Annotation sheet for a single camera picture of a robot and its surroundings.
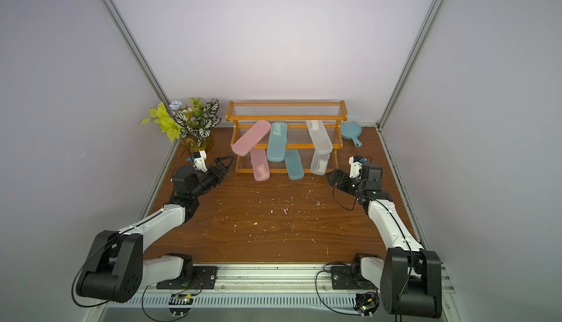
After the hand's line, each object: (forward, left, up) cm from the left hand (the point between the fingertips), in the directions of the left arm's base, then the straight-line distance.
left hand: (233, 162), depth 82 cm
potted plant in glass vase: (+16, +20, +5) cm, 26 cm away
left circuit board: (-42, +15, -22) cm, 50 cm away
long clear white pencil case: (+15, -35, -2) cm, 38 cm away
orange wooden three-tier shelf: (+18, -22, -3) cm, 29 cm away
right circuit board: (-42, -48, -20) cm, 67 cm away
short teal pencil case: (+11, -24, -16) cm, 31 cm away
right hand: (-1, -41, -6) cm, 41 cm away
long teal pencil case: (+13, -16, -3) cm, 21 cm away
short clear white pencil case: (+12, -36, -14) cm, 41 cm away
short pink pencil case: (+10, -8, -15) cm, 20 cm away
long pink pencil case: (+13, -3, -3) cm, 13 cm away
